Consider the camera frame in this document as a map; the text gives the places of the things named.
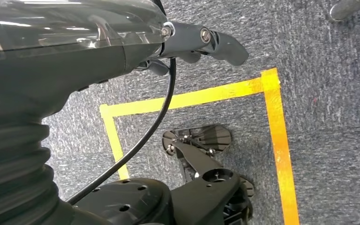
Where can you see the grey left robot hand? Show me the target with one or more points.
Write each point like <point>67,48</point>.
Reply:
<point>59,71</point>

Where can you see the yellow floor tape square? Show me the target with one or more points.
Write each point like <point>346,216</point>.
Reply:
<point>198,96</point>

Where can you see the black robot foot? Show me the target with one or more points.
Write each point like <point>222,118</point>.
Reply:
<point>217,138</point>

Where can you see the stainless steel workbench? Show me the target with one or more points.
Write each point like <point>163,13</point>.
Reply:
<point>347,9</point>

